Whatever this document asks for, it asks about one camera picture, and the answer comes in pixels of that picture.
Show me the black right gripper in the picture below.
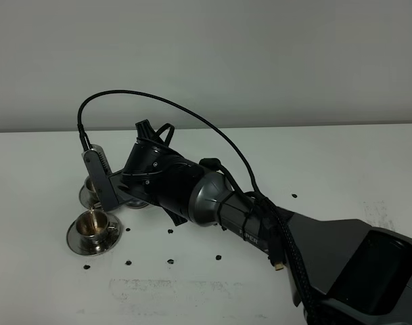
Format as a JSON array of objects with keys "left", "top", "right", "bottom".
[{"left": 117, "top": 119, "right": 206, "bottom": 226}]

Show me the stainless steel teapot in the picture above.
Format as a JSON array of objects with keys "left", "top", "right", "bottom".
[{"left": 123, "top": 199, "right": 148, "bottom": 209}]

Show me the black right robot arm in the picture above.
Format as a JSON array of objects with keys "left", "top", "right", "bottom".
[{"left": 120, "top": 121, "right": 412, "bottom": 324}]

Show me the far stainless steel teacup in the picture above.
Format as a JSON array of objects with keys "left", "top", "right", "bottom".
[{"left": 83, "top": 176, "right": 99, "bottom": 200}]

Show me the stainless steel teacup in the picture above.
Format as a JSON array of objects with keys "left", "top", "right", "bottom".
[
  {"left": 83, "top": 176, "right": 99, "bottom": 200},
  {"left": 74, "top": 209, "right": 119, "bottom": 243}
]

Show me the far stainless steel saucer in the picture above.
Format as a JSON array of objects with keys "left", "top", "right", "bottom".
[{"left": 78, "top": 185, "right": 101, "bottom": 209}]

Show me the stainless steel saucer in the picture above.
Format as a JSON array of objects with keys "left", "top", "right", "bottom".
[
  {"left": 78, "top": 185, "right": 101, "bottom": 209},
  {"left": 66, "top": 213, "right": 122, "bottom": 256}
]

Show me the near stainless steel teacup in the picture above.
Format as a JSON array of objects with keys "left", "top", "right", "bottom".
[{"left": 74, "top": 209, "right": 119, "bottom": 243}]

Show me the near stainless steel saucer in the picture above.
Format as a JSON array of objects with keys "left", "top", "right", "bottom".
[{"left": 66, "top": 213, "right": 122, "bottom": 256}]

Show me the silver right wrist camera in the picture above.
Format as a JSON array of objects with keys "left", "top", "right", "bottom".
[{"left": 82, "top": 144, "right": 119, "bottom": 211}]

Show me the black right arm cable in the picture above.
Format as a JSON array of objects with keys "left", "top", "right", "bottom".
[{"left": 76, "top": 89, "right": 328, "bottom": 325}]

